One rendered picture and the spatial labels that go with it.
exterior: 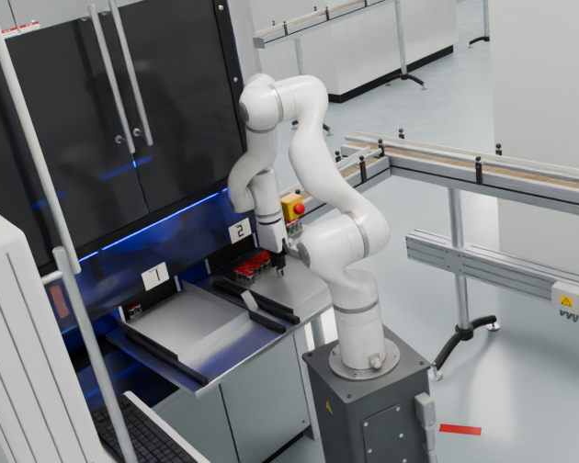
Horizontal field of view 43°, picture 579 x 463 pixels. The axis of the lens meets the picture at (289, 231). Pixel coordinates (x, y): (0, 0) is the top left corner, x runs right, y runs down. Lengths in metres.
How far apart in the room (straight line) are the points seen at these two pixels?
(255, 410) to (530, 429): 1.06
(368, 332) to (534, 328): 1.79
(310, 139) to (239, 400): 1.18
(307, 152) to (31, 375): 0.81
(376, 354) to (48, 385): 0.83
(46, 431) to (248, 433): 1.30
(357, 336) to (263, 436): 1.04
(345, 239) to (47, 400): 0.74
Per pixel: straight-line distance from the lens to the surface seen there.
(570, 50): 3.22
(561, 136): 3.35
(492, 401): 3.17
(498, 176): 2.79
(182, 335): 2.21
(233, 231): 2.41
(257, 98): 1.82
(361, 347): 1.90
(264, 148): 2.10
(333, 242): 1.73
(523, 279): 2.97
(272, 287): 2.34
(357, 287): 1.80
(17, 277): 1.44
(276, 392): 2.79
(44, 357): 1.52
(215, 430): 2.66
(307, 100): 1.86
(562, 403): 3.17
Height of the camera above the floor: 2.05
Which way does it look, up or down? 26 degrees down
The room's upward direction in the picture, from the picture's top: 11 degrees counter-clockwise
